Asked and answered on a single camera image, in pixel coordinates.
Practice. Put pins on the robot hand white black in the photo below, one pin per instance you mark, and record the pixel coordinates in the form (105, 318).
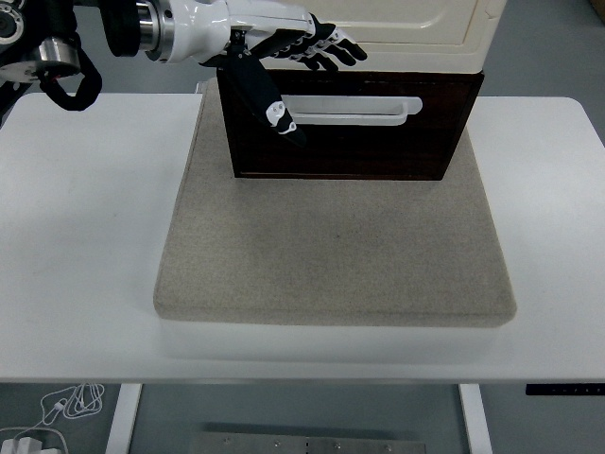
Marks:
(198, 28)

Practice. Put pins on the dark wood drawer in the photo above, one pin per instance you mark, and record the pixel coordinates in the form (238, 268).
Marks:
(359, 151)

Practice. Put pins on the white table leg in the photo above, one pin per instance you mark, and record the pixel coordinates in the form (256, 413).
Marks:
(475, 416)
(123, 416)

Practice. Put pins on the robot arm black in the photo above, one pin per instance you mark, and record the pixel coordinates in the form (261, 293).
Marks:
(123, 28)

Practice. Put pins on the white power adapter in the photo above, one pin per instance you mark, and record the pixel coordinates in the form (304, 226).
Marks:
(28, 444)

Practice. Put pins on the brown cardboard box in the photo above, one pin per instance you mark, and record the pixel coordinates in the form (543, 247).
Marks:
(598, 8)

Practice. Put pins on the cream plastic cabinet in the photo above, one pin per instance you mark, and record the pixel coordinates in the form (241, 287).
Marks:
(425, 52)

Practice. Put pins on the grey metal plate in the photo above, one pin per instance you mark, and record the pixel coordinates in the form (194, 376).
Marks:
(307, 444)

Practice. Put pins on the black table control panel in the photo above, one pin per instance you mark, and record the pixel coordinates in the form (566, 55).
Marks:
(562, 390)

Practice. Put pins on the beige fabric mat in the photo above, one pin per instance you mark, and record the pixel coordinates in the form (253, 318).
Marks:
(331, 246)

